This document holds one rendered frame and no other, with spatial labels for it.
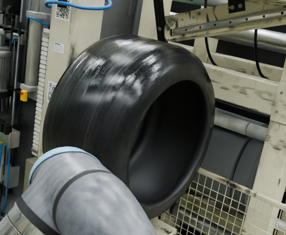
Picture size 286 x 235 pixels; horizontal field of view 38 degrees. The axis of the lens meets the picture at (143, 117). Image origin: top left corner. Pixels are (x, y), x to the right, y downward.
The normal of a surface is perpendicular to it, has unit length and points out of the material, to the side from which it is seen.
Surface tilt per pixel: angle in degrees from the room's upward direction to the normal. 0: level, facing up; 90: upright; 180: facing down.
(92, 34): 90
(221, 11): 90
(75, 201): 54
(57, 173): 46
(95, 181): 20
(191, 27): 90
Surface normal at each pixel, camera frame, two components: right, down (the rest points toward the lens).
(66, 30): -0.63, 0.12
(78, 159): 0.04, -0.96
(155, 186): -0.20, -0.74
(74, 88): -0.47, -0.37
